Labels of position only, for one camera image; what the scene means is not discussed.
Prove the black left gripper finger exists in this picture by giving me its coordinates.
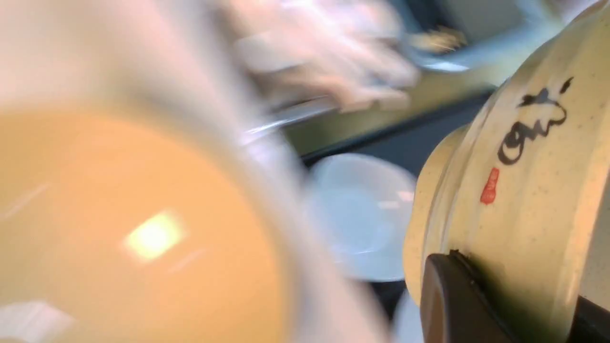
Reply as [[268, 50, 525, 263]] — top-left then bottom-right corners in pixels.
[[419, 250, 610, 343]]

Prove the blue plastic chopstick bin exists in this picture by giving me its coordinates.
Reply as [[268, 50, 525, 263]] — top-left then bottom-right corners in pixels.
[[391, 0, 595, 72]]

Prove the white square dish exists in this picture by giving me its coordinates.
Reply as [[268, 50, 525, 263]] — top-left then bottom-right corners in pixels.
[[391, 290, 424, 343], [305, 153, 417, 282]]

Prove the beige noodle bowl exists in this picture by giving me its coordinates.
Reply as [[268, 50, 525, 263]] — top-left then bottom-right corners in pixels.
[[403, 0, 610, 343]]

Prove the pile of white spoons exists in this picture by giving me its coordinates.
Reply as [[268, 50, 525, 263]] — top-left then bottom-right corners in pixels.
[[222, 0, 419, 111]]

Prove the large white plastic tub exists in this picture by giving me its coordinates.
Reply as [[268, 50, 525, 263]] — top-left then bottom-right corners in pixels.
[[1, 0, 392, 343]]

